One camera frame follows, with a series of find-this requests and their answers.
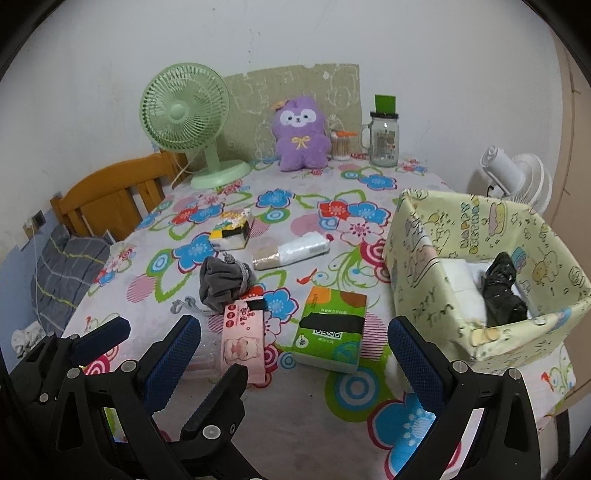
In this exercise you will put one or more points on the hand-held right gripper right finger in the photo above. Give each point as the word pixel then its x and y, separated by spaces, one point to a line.
pixel 411 360

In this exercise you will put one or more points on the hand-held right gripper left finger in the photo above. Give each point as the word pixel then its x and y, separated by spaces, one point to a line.
pixel 171 364

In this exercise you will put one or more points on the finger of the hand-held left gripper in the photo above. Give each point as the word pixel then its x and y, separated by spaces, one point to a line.
pixel 104 337
pixel 217 406

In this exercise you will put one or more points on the pink tissue packet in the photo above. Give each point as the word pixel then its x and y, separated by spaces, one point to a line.
pixel 242 346

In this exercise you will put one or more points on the green tissue box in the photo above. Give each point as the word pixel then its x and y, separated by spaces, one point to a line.
pixel 332 341

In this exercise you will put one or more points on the yellow cartoon storage box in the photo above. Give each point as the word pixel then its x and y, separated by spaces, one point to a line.
pixel 415 258

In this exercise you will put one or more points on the cartoon print tissue packet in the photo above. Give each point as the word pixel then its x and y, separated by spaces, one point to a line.
pixel 228 228

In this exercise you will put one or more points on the white plastic packet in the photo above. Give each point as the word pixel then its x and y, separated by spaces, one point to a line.
pixel 295 249

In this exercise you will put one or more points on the white crumpled cloth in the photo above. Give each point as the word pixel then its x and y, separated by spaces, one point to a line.
pixel 27 339

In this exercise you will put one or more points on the grey plaid cloth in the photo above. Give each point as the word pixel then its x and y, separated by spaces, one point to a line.
pixel 64 267

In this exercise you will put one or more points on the black plastic bag bundle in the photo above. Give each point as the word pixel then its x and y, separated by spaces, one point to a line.
pixel 503 290

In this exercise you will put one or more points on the orange wooden chair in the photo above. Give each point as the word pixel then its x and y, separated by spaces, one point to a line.
pixel 106 189

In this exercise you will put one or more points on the floral tablecloth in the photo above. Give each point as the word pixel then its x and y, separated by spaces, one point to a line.
pixel 323 184

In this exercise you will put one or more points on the white circulator fan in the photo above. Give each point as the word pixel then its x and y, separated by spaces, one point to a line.
pixel 521 180

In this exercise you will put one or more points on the glass mug jar green lid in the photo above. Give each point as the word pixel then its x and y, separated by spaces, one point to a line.
pixel 384 143

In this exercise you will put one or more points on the cotton swab jar orange lid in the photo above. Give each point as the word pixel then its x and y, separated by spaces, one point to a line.
pixel 344 147

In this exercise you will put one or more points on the green desk fan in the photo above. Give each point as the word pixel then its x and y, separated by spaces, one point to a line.
pixel 182 110

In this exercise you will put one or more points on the purple plush toy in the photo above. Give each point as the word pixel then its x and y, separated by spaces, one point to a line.
pixel 300 138

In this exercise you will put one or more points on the beige door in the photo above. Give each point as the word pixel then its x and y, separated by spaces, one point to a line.
pixel 575 161

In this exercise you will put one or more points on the green patterned cardboard panel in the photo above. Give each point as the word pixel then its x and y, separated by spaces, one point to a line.
pixel 258 106

